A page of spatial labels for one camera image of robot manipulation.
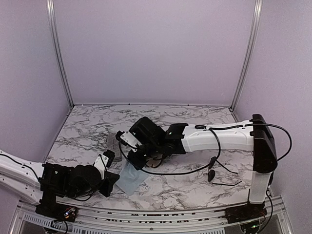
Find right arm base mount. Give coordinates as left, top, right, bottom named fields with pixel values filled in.
left=225, top=202, right=268, bottom=224

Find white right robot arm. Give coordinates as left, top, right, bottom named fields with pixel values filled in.
left=121, top=114, right=277, bottom=218

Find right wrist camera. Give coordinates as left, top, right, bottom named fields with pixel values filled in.
left=115, top=131, right=140, bottom=149

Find aluminium front rail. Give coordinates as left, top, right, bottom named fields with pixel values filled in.
left=9, top=196, right=293, bottom=234

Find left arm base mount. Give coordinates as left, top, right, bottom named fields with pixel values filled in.
left=35, top=193, right=78, bottom=222

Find light blue cloth front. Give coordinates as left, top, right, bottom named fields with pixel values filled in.
left=116, top=161, right=149, bottom=195

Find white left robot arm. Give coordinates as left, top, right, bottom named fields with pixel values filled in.
left=0, top=150, right=120, bottom=204

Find black glasses case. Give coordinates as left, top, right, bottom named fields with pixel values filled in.
left=145, top=156, right=165, bottom=168

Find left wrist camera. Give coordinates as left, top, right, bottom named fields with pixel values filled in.
left=93, top=150, right=115, bottom=177

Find aluminium frame post right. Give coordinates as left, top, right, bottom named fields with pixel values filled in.
left=230, top=0, right=263, bottom=112

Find aluminium frame post left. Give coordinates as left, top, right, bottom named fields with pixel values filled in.
left=46, top=0, right=75, bottom=109

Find black rimless sunglasses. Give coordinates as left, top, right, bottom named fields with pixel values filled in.
left=207, top=156, right=242, bottom=187

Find aluminium frame post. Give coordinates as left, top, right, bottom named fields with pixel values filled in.
left=46, top=0, right=75, bottom=109
left=230, top=0, right=263, bottom=112

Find grey marbled glasses case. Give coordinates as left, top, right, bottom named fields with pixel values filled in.
left=107, top=134, right=122, bottom=162

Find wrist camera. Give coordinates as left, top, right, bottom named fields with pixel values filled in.
left=93, top=150, right=115, bottom=177
left=115, top=131, right=140, bottom=149

